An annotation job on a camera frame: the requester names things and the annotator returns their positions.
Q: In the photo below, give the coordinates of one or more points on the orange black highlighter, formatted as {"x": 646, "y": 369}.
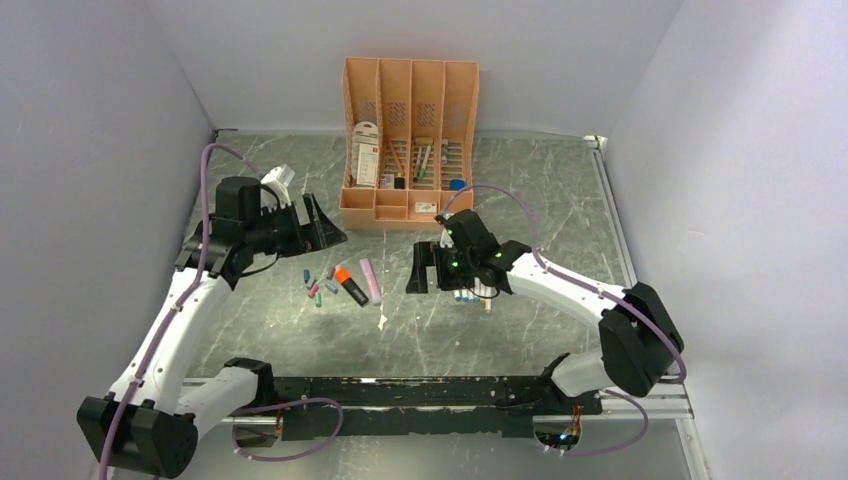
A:
{"x": 350, "y": 286}

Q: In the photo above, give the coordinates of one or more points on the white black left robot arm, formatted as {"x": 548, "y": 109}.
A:
{"x": 145, "y": 423}

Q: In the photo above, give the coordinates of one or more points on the white packaged item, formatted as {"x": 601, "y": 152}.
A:
{"x": 365, "y": 154}

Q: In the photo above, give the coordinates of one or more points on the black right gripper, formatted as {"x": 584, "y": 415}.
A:
{"x": 424, "y": 255}

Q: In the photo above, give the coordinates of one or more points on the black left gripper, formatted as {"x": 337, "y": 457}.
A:
{"x": 323, "y": 232}

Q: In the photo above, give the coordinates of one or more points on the pink highlighter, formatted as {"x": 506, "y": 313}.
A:
{"x": 372, "y": 283}

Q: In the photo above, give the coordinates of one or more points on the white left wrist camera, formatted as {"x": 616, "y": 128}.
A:
{"x": 278, "y": 179}

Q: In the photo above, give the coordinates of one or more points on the orange plastic desk organizer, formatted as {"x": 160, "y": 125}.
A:
{"x": 425, "y": 111}

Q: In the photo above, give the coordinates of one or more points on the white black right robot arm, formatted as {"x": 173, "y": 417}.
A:
{"x": 638, "y": 340}

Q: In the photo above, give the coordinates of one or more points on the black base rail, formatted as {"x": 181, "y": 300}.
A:
{"x": 350, "y": 406}

